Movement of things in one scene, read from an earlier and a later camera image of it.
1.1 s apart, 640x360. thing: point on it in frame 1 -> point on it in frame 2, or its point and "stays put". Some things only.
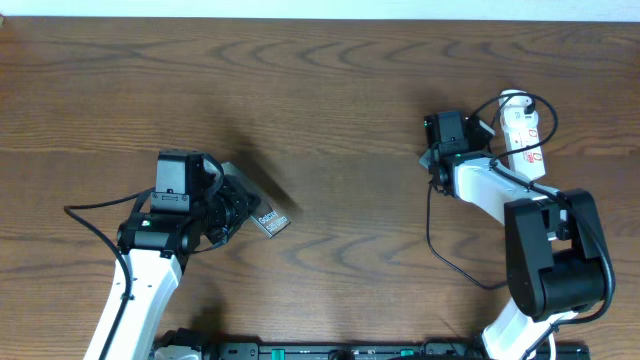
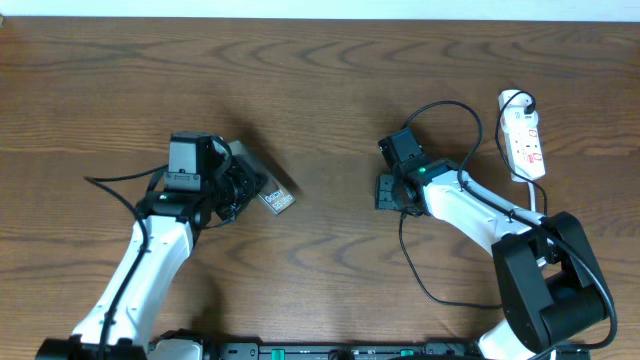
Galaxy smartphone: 267,217 -> 275,196
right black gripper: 426,159 -> 383,197
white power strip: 522,129 stays put
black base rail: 356,351 stays put
